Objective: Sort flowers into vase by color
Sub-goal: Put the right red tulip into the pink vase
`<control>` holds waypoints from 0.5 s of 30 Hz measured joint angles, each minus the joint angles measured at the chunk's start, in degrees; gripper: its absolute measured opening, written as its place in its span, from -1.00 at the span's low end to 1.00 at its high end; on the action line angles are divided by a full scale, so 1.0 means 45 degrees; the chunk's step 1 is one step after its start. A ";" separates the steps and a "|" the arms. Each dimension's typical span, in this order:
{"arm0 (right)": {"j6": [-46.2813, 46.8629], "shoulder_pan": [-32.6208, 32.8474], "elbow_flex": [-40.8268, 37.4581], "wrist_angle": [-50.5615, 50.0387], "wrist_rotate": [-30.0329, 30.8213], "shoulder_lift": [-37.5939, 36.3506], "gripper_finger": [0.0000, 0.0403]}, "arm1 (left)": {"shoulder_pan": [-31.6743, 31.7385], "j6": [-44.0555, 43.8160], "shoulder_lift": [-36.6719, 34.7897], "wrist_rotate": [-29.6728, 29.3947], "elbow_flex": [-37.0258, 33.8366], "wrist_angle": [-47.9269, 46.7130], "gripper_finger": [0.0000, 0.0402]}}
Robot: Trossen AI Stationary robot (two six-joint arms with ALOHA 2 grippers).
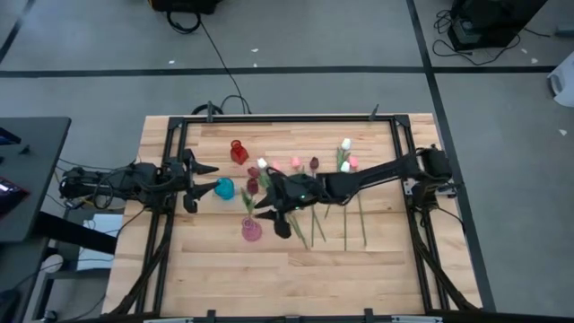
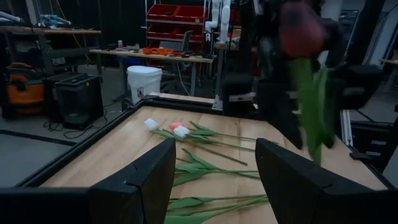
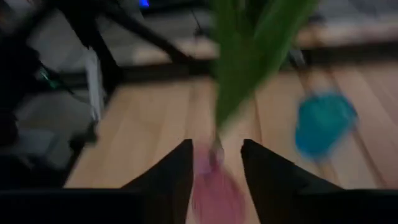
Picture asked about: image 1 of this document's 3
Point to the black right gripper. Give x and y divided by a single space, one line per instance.
293 190

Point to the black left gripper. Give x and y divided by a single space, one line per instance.
177 177

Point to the pink glass vase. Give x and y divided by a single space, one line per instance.
251 229

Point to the dark red tulip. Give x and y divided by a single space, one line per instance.
314 163
253 171
252 185

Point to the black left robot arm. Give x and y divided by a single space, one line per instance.
139 179

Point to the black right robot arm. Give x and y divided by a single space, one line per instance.
381 172

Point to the teal glass vase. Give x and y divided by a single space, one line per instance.
224 188

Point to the red glass vase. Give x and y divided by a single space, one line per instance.
239 152

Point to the white paper sheet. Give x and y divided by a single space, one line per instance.
101 224

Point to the black desk crossbeam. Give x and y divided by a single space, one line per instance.
76 233

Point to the dark grey desk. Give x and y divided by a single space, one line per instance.
36 157

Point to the white round object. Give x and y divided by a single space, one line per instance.
54 263

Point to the black floor box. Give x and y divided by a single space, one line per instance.
184 4

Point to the black device with red screen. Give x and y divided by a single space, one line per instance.
11 193

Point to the dark tablet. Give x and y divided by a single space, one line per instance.
8 137

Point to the black equipment case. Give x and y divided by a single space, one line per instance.
493 18

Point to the white plastic object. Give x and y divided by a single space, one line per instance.
565 85

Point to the black aluminium table frame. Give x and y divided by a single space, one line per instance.
291 119

